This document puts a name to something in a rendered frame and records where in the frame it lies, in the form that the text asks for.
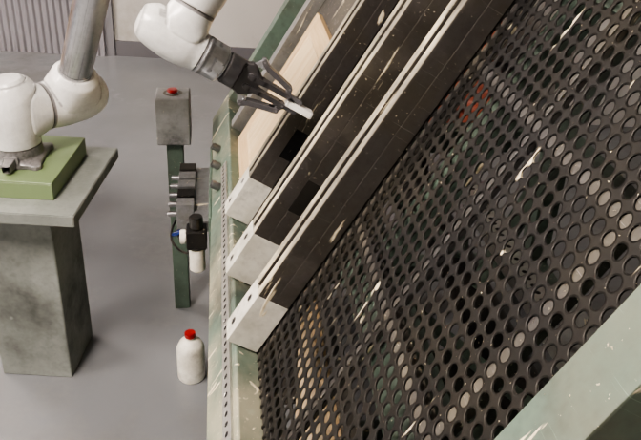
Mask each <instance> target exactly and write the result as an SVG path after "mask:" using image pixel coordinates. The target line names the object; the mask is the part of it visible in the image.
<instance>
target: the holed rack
mask: <svg viewBox="0 0 641 440"><path fill-rule="evenodd" d="M227 199H228V172H227V161H225V162H224V164H223V165H222V167H221V314H222V440H234V431H233V387H232V344H231V342H229V341H227V321H228V319H229V318H230V316H231V301H230V276H228V275H226V259H227V257H228V256H229V216H228V215H225V201H226V200H227Z"/></svg>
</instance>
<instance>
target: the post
mask: <svg viewBox="0 0 641 440"><path fill-rule="evenodd" d="M166 147H167V164H168V181H169V193H177V189H171V186H170V185H171V183H178V180H172V176H179V167H180V163H184V145H166ZM173 240H174V243H175V244H176V246H177V247H178V248H180V249H181V250H183V251H186V252H188V250H187V248H186V244H180V241H179V239H178V237H177V236H175V237H173ZM172 251H173V269H174V286H175V304H176V308H189V307H190V301H191V297H190V275H189V254H183V253H181V252H179V251H178V250H177V249H176V248H175V247H174V246H173V244H172Z"/></svg>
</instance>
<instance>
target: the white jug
mask: <svg viewBox="0 0 641 440"><path fill-rule="evenodd" d="M176 357H177V375H178V379H179V380H180V381H181V382H182V383H184V384H187V385H194V384H197V383H199V382H201V381H202V380H203V379H204V377H205V346H204V343H203V342H202V340H201V339H200V338H199V337H198V336H196V332H195V331H194V330H192V329H187V330H186V331H185V332H184V337H182V338H181V339H180V340H179V342H178V344H177V346H176Z"/></svg>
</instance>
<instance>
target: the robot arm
mask: <svg viewBox="0 0 641 440"><path fill-rule="evenodd" d="M226 1H227V0H170V2H169V3H168V4H167V6H165V5H163V4H160V3H149V4H146V5H145V6H144V7H143V9H142V10H141V12H140V13H139V15H138V17H137V18H136V20H135V23H134V33H135V35H136V37H137V38H138V40H139V41H140V42H141V43H142V44H144V45H145V46H146V47H147V48H148V49H150V50H151V51H153V52H154V53H155V54H157V55H158V56H160V57H162V58H163V59H165V60H167V61H169V62H171V63H173V64H175V65H177V66H179V67H184V68H187V69H189V70H191V71H193V72H194V73H198V74H200V75H201V76H203V77H205V78H207V79H209V80H211V81H214V80H216V79H217V81H218V82H220V83H222V84H223V85H225V86H227V87H229V88H231V89H232V90H233V91H234V92H235V93H236V94H237V95H238V99H237V104H238V106H250V107H253V108H257V109H260V110H263V111H266V112H270V113H273V114H277V113H278V112H279V111H280V110H285V111H287V112H288V113H290V114H292V115H295V114H296V113H299V114H300V115H303V116H305V117H306V118H308V119H311V118H312V116H313V112H312V110H311V109H309V108H307V107H305V106H304V105H302V100H301V99H300V98H298V97H296V96H294V95H293V94H292V91H293V90H292V85H291V84H290V83H289V82H288V81H287V80H286V79H285V78H284V77H283V76H282V75H280V74H279V73H278V72H277V71H276V70H275V69H274V68H273V67H272V66H271V65H270V63H269V61H268V59H267V58H266V57H262V60H260V61H258V62H255V61H249V60H247V59H245V58H243V57H241V56H240V55H238V54H236V53H235V52H231V47H230V46H228V45H226V44H224V43H223V42H221V41H220V40H218V39H216V38H215V37H214V36H212V35H210V34H209V31H210V29H211V26H212V24H213V22H214V20H215V18H216V16H217V14H218V13H219V11H220V10H221V9H222V8H223V6H224V4H225V3H226ZM109 3H110V0H72V7H71V12H70V17H69V22H68V27H67V31H66V36H65V41H64V46H63V51H62V56H61V60H60V61H57V62H56V63H54V64H53V65H52V68H51V70H50V71H49V72H48V74H47V75H46V76H45V78H44V81H41V82H37V83H34V82H33V81H32V80H31V79H30V78H29V77H27V76H25V75H23V74H20V73H2V74H0V169H2V172H3V174H10V173H11V172H12V171H13V170H31V171H39V170H41V169H42V164H43V162H44V160H45V159H46V157H47V155H48V153H49V152H50V151H51V150H52V149H53V144H52V143H50V142H42V135H44V134H45V133H46V132H47V131H49V130H50V129H53V128H59V127H64V126H68V125H72V124H75V123H78V122H81V121H84V120H87V119H89V118H92V117H93V116H95V115H97V114H99V113H100V112H101V111H102V110H103V109H104V108H105V107H106V105H107V103H108V99H109V90H108V87H107V85H106V82H105V80H104V79H103V78H102V77H101V76H100V75H99V74H97V72H96V70H95V69H94V68H93V66H94V62H95V58H96V54H97V50H98V46H99V42H100V38H101V34H102V30H103V26H104V22H105V18H106V14H107V10H108V7H109ZM258 67H260V68H262V69H263V70H266V71H267V72H268V73H269V74H270V75H272V76H273V77H274V78H275V79H276V80H277V81H278V83H279V84H280V85H281V86H282V87H283V88H284V89H285V90H284V89H283V88H282V87H280V86H278V85H276V84H275V83H273V82H271V81H269V80H268V79H266V78H265V77H263V76H262V74H261V72H260V70H259V68H258ZM259 85H260V86H262V87H265V88H267V89H268V90H270V91H272V92H274V93H276V94H278V95H280V96H282V97H283V98H285V100H284V101H283V100H281V99H279V98H277V97H276V96H274V95H272V94H270V93H268V92H266V91H264V90H263V89H262V88H261V87H259ZM244 94H255V95H257V96H260V97H261V98H263V99H265V100H267V101H269V102H270V103H272V104H270V103H267V102H263V101H260V100H256V99H254V98H250V97H246V96H245V95H244Z"/></svg>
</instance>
